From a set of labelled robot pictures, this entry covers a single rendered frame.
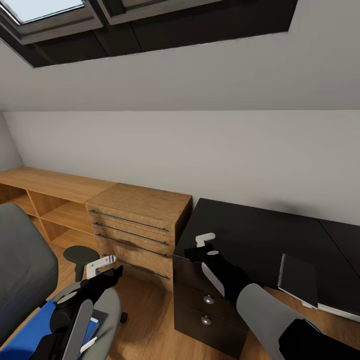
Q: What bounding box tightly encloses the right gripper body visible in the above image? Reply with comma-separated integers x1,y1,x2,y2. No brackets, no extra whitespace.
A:
188,243,214,263

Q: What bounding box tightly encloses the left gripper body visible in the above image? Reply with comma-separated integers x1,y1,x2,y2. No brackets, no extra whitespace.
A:
80,268,118,297

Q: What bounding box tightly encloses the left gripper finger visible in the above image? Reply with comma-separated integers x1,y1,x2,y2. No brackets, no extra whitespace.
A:
115,265,123,280

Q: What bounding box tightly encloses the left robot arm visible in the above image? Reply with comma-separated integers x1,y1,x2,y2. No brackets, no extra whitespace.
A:
28,255,123,360

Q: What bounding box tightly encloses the swivel chair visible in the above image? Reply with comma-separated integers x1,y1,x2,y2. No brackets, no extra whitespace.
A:
0,203,128,360

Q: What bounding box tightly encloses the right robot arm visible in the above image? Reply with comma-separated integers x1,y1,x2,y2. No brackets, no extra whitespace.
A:
184,232,360,360

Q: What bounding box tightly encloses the folder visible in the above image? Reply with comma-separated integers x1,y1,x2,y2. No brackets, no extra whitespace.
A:
0,299,100,360

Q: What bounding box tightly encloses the notebook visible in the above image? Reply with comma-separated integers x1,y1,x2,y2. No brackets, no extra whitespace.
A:
278,253,318,309

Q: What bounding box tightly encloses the pen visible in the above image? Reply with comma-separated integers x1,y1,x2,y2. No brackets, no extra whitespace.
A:
80,337,97,353

